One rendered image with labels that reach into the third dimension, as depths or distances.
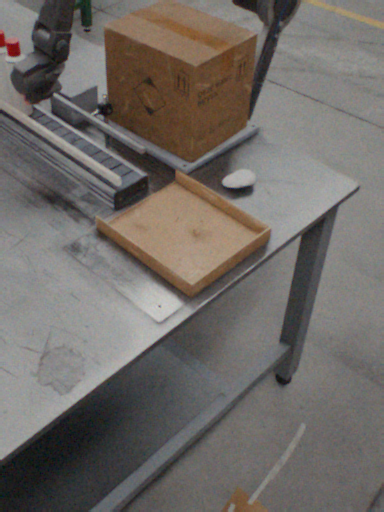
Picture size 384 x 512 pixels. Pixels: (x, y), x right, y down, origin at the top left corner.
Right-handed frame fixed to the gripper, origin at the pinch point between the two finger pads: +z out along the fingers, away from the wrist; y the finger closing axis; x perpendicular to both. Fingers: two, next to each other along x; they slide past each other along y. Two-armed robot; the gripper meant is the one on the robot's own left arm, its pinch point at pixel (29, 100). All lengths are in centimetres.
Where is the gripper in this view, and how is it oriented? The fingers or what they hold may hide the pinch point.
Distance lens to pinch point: 179.4
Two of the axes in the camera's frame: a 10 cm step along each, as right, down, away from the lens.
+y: -6.8, 4.7, -5.6
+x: 5.3, 8.4, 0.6
